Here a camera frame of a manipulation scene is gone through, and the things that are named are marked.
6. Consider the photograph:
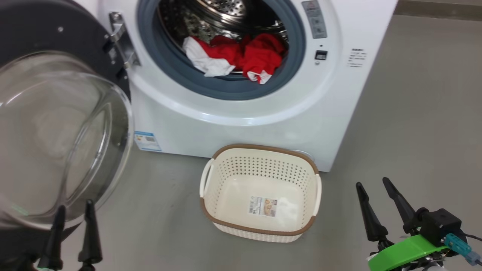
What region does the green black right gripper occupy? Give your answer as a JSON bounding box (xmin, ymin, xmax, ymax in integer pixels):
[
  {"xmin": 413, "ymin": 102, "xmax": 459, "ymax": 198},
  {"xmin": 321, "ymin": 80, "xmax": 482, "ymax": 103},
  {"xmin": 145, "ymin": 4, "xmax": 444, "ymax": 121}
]
[{"xmin": 356, "ymin": 177, "xmax": 462, "ymax": 271}]

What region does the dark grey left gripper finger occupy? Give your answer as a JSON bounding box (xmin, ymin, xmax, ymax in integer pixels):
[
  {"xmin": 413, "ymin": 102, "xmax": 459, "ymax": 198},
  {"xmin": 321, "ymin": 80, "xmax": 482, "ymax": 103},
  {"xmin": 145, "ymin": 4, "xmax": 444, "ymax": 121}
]
[
  {"xmin": 38, "ymin": 205, "xmax": 67, "ymax": 270},
  {"xmin": 78, "ymin": 199, "xmax": 103, "ymax": 271}
]

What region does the round glass washer door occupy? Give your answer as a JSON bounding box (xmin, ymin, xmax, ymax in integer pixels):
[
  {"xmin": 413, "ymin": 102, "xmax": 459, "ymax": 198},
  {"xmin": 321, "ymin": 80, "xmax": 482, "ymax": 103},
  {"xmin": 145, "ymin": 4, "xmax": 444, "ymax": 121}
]
[{"xmin": 0, "ymin": 0, "xmax": 135, "ymax": 264}]

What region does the red and white garment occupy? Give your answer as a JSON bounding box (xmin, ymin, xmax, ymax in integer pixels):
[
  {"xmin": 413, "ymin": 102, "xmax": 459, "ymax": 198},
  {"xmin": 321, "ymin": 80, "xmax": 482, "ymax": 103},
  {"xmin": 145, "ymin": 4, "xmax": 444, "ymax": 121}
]
[{"xmin": 183, "ymin": 33, "xmax": 285, "ymax": 84}]

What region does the product label sticker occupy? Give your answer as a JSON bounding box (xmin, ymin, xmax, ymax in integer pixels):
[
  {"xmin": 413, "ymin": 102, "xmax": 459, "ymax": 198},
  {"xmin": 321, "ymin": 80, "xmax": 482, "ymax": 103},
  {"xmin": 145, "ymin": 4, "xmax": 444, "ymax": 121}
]
[{"xmin": 248, "ymin": 196, "xmax": 278, "ymax": 217}]

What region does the cream plastic laundry basket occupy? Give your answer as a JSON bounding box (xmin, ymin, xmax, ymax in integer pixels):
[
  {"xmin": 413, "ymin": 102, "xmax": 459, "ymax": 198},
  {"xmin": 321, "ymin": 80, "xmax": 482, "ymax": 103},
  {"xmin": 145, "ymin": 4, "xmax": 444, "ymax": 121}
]
[{"xmin": 199, "ymin": 144, "xmax": 322, "ymax": 243}]

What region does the white front-load washing machine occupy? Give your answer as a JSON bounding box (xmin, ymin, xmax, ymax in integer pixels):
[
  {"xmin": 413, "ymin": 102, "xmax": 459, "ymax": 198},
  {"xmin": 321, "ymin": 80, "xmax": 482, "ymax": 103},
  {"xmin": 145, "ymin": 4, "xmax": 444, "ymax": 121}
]
[{"xmin": 72, "ymin": 0, "xmax": 399, "ymax": 172}]

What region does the metal door hinge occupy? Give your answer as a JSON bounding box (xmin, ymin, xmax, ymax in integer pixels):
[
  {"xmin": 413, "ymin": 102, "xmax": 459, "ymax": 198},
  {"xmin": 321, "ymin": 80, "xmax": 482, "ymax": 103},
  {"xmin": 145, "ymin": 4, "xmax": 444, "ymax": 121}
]
[{"xmin": 108, "ymin": 12, "xmax": 140, "ymax": 70}]

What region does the blue energy label sticker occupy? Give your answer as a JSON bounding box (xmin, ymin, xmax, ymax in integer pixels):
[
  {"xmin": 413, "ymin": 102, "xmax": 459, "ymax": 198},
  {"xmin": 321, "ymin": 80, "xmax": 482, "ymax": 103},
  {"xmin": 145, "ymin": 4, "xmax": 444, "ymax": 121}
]
[{"xmin": 134, "ymin": 131, "xmax": 162, "ymax": 152}]

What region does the grey warning sticker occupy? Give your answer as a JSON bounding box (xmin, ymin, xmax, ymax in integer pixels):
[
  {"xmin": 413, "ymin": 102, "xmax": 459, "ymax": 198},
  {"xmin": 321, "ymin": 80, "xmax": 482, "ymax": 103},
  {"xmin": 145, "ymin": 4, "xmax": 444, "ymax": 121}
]
[{"xmin": 301, "ymin": 0, "xmax": 328, "ymax": 40}]

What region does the teal cable connector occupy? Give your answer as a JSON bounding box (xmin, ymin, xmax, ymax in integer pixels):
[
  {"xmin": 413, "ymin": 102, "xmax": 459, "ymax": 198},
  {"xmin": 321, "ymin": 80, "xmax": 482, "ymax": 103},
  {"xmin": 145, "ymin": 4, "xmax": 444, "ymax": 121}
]
[{"xmin": 444, "ymin": 233, "xmax": 482, "ymax": 266}]

